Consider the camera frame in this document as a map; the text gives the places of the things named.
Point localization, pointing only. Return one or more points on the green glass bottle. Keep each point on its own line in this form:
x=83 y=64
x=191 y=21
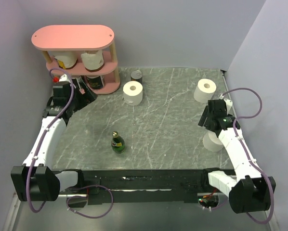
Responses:
x=117 y=143

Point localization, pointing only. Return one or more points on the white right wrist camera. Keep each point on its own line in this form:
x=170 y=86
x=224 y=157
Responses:
x=228 y=102

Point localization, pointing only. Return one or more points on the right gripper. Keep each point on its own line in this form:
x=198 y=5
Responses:
x=205 y=114

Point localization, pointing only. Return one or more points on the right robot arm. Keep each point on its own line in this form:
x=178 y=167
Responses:
x=251 y=190

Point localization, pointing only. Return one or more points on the beige roll yellow label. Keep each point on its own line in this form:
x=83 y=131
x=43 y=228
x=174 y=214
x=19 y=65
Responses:
x=65 y=59

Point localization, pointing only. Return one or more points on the black label roll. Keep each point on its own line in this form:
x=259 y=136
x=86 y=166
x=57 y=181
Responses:
x=96 y=82
x=77 y=82

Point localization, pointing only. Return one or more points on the beige paper roll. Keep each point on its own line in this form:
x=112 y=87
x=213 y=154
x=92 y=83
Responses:
x=92 y=60

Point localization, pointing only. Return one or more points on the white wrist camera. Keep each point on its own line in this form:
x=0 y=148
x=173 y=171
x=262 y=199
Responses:
x=64 y=78
x=228 y=102

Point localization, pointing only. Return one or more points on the white paper towel roll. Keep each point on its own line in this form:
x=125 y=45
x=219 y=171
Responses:
x=133 y=93

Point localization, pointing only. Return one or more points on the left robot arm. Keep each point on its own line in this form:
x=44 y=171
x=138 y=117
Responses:
x=34 y=180

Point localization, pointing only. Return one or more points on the pink three-tier shelf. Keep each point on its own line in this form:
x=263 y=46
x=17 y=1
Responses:
x=78 y=38

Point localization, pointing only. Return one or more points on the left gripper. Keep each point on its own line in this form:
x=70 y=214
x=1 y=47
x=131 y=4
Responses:
x=85 y=98

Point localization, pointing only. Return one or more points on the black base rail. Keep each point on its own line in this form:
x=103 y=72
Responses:
x=142 y=185

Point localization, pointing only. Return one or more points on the dark tin can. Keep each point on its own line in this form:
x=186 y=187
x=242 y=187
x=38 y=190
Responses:
x=137 y=75

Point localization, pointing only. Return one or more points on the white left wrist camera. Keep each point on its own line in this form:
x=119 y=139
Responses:
x=64 y=78

